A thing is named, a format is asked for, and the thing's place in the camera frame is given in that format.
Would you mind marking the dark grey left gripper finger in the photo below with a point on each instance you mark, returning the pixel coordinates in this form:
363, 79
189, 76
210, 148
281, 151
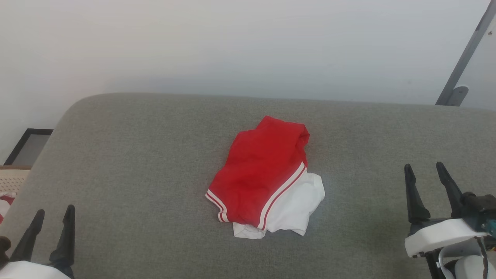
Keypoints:
28, 240
66, 244

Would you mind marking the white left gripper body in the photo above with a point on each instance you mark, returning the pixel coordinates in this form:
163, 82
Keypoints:
27, 271

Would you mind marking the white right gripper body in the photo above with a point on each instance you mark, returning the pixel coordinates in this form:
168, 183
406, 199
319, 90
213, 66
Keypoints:
438, 234

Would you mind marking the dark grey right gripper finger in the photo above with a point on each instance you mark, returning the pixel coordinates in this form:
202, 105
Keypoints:
416, 205
451, 190

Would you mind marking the red and white garment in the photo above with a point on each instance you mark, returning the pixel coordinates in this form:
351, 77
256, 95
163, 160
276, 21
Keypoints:
259, 170

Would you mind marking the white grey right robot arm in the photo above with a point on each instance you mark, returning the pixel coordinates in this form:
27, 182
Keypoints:
467, 268

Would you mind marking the red white cloth in basket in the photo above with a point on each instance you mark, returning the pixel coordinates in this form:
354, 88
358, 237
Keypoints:
4, 205

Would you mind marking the beige plastic laundry basket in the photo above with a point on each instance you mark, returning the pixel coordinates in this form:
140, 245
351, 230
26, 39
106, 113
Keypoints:
13, 179

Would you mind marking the black framed panel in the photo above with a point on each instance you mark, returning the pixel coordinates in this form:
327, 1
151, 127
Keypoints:
29, 147

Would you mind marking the grey metal bar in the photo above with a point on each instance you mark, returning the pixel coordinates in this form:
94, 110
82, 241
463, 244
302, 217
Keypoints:
467, 54

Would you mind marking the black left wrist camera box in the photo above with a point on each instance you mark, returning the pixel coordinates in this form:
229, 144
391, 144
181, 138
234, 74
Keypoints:
4, 250

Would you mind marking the grey metal bracket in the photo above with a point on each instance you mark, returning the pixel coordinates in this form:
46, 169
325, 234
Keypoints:
458, 95

